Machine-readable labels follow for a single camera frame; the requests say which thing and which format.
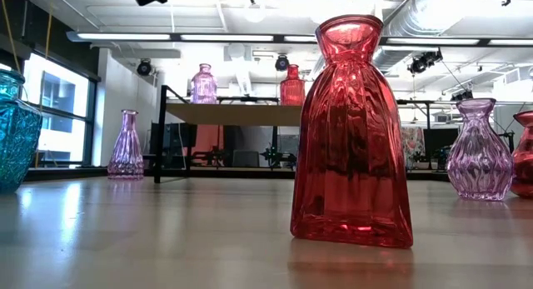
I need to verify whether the wooden shelf with black frame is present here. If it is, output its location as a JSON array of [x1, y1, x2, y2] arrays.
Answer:
[[153, 84, 307, 184]]

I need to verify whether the red bulbous glass vase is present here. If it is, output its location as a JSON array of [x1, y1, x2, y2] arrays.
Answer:
[[510, 110, 533, 199]]

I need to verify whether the red flared square vase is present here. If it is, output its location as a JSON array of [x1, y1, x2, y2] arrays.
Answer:
[[290, 13, 414, 250]]

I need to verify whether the orange partition panel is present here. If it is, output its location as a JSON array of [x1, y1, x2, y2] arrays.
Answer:
[[194, 124, 225, 155]]

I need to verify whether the large window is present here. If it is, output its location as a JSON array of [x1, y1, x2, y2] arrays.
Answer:
[[0, 51, 99, 169]]

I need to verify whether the purple bulbous glass vase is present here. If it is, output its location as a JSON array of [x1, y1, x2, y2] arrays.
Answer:
[[446, 97, 515, 202]]

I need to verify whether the linear ceiling light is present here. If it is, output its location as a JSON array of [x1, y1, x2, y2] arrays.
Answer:
[[66, 30, 533, 47]]

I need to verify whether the white round ceiling lamp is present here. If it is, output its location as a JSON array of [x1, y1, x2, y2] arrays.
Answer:
[[243, 0, 267, 23]]

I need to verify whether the grey box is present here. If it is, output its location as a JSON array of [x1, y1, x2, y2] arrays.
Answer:
[[232, 149, 261, 168]]

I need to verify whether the teal textured square vase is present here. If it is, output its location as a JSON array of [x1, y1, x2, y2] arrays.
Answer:
[[0, 68, 44, 194]]

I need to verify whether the purple ribbed jar vase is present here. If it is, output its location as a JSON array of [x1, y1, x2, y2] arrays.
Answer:
[[190, 62, 219, 105]]

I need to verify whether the black framed background table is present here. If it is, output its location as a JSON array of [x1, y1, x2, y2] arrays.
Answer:
[[395, 97, 520, 173]]

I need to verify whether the purple glass cone vase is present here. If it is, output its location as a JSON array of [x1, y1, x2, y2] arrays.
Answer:
[[107, 109, 145, 181]]

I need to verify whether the floral cloth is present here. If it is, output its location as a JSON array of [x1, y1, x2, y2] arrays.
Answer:
[[406, 126, 426, 170]]

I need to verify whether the silver air duct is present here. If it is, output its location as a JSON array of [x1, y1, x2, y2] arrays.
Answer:
[[370, 0, 471, 73]]

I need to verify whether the black aluminium table frame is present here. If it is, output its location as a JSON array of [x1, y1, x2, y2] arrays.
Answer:
[[24, 166, 453, 182]]

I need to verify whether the red glass bottle vase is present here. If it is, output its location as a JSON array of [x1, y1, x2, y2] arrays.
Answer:
[[279, 63, 307, 107]]

